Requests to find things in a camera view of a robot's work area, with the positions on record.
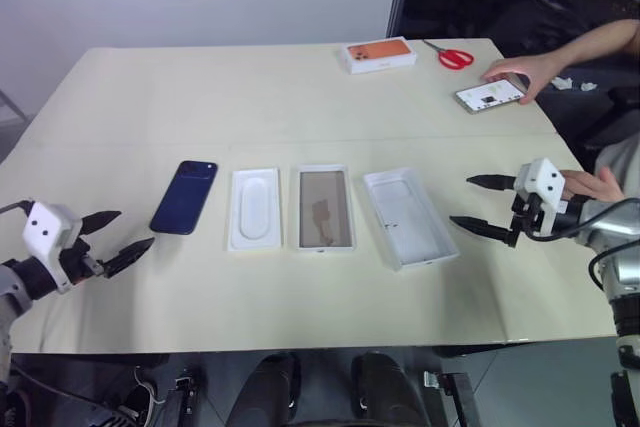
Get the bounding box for red handled scissors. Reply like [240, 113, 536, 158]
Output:
[421, 38, 476, 70]

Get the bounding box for dark blue smartphone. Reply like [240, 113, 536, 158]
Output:
[149, 159, 220, 237]

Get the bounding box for white phone box lid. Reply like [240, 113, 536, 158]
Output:
[361, 166, 462, 274]

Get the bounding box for orange phone print box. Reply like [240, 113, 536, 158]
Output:
[340, 36, 419, 76]

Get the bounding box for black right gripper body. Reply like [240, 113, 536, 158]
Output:
[506, 193, 545, 249]

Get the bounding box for white phone box base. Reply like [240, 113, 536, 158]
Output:
[294, 162, 358, 254]

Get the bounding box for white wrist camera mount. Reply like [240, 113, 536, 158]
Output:
[514, 157, 570, 239]
[22, 201, 84, 296]

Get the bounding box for person's left hand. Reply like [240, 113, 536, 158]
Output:
[559, 166, 627, 203]

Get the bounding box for dark rounded shape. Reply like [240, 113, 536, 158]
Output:
[351, 350, 413, 427]
[238, 350, 303, 427]

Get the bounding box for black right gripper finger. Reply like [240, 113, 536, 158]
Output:
[465, 173, 519, 193]
[448, 215, 513, 244]

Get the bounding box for white smartphone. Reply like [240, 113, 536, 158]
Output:
[453, 72, 532, 116]

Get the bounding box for white insert with oval recess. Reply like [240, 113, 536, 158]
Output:
[226, 165, 284, 253]

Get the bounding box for black metal bracket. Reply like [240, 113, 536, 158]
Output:
[163, 369, 202, 427]
[423, 369, 482, 427]

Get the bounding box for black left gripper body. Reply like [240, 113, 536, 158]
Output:
[62, 236, 110, 286]

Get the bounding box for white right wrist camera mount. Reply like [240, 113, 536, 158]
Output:
[514, 157, 570, 239]

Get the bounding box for person's grey sleeve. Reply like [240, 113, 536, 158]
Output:
[593, 135, 640, 204]

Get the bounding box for person's right hand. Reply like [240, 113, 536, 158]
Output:
[483, 53, 558, 106]

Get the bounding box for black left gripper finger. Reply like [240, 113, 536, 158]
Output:
[104, 236, 156, 279]
[79, 210, 123, 236]

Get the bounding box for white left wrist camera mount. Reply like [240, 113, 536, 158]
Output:
[22, 201, 84, 296]

